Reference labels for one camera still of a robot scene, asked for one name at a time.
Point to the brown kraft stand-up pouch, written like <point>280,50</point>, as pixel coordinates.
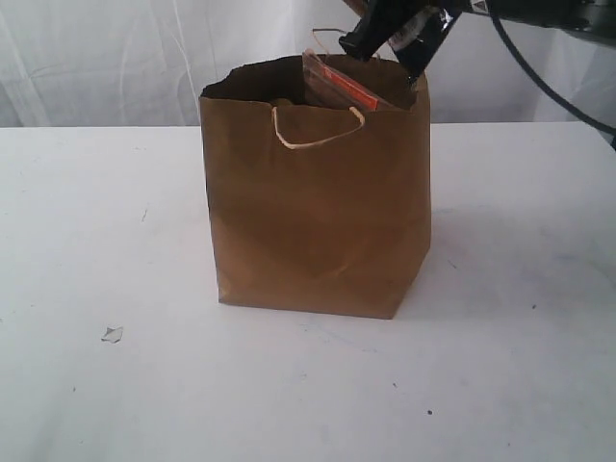
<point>327,87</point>

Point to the white curtain backdrop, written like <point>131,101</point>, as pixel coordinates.
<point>144,63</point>

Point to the dark blue noodle package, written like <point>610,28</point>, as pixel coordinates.
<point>416,43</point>

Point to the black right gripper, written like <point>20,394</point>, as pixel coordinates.
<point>384,18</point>

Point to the brown paper shopping bag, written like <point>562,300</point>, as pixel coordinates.
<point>317,209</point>

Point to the small torn paper scrap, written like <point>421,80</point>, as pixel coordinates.
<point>112,335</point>

